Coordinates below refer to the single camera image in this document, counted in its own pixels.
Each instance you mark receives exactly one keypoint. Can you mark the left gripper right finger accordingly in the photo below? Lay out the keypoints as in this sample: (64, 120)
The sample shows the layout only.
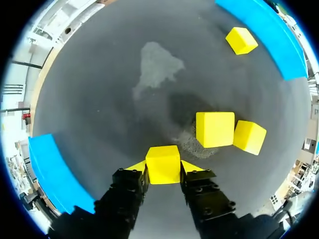
(209, 196)

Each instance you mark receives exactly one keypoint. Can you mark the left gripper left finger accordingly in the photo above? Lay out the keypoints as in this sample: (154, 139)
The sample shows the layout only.
(119, 199)

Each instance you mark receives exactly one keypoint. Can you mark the yellow cube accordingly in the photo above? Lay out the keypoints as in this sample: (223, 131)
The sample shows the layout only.
(163, 166)
(249, 138)
(214, 129)
(241, 41)

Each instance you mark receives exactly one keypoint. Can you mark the blue plastic bin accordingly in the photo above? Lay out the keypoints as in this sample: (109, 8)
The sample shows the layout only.
(274, 37)
(54, 174)

